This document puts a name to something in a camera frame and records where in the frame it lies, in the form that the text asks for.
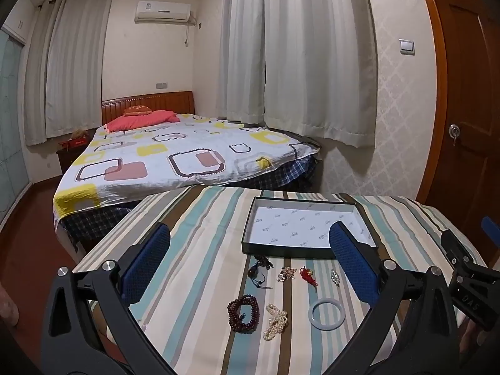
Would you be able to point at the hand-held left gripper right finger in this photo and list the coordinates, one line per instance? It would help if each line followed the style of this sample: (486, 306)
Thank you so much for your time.
(351, 258)

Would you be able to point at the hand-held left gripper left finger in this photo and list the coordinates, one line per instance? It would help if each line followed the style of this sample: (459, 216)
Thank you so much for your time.
(146, 258)

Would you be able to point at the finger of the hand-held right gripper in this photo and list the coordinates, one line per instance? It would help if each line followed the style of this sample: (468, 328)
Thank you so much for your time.
(457, 248)
(491, 227)

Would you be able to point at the long rhinestone brooch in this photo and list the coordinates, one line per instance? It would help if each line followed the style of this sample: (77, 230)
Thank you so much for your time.
(334, 277)

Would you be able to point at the dark green cardboard box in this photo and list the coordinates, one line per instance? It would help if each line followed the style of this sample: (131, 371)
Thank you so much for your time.
(297, 222)

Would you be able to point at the gold crystal brooch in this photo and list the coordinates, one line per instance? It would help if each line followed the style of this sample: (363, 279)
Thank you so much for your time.
(286, 273)

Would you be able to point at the pale jade bangle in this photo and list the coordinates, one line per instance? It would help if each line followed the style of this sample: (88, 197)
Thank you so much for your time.
(311, 314)

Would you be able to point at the person's right hand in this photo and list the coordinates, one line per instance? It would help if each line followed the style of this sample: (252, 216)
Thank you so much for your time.
(470, 338)

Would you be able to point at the striped tablecloth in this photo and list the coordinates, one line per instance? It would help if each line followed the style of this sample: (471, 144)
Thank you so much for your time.
(195, 242)

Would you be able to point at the metal door lock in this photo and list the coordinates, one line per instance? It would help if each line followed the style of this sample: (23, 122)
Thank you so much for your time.
(454, 131)

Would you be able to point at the patterned white bedspread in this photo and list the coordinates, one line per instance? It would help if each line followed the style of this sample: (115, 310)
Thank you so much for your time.
(175, 144)

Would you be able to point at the wooden nightstand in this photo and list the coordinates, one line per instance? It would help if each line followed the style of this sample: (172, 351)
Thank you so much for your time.
(68, 160)

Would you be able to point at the red box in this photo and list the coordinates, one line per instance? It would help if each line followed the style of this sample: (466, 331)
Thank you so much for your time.
(72, 144)

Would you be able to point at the pink pillow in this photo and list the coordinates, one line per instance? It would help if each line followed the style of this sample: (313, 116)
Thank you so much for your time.
(140, 121)

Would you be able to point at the brown plush toy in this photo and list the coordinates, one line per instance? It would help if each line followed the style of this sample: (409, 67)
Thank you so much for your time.
(79, 134)

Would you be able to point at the brown wooden door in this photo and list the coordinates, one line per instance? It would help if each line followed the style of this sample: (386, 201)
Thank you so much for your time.
(468, 86)

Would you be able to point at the pinkish rounded object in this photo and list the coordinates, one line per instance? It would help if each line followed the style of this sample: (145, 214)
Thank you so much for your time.
(8, 304)

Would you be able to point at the red embroidered cushion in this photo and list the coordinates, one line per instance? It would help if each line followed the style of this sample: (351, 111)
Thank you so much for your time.
(136, 110)

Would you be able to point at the wooden headboard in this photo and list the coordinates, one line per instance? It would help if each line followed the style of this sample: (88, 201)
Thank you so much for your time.
(156, 101)

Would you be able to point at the glass door wardrobe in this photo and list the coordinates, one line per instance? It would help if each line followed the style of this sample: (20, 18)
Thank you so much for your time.
(11, 125)

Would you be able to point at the white curtain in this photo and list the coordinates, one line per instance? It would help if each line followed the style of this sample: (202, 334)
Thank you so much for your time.
(37, 86)
(78, 66)
(242, 47)
(320, 54)

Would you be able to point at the white air conditioner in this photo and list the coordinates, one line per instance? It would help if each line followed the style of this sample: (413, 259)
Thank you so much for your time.
(162, 11)

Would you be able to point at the wall outlet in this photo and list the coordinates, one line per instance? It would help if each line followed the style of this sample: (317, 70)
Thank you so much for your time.
(161, 84)

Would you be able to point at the white light switch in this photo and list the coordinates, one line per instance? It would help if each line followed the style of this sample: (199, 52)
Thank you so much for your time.
(407, 47)

